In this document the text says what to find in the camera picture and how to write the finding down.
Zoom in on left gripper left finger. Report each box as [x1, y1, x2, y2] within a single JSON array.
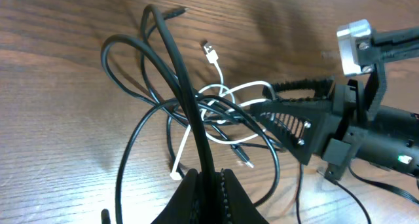
[[152, 169, 198, 224]]

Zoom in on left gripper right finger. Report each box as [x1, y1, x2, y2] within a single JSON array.
[[219, 169, 268, 224]]

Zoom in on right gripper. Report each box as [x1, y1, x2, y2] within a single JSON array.
[[250, 62, 387, 181]]

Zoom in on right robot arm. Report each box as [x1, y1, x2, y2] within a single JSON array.
[[250, 63, 418, 180]]

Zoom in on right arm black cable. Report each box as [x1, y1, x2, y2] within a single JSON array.
[[294, 163, 419, 224]]

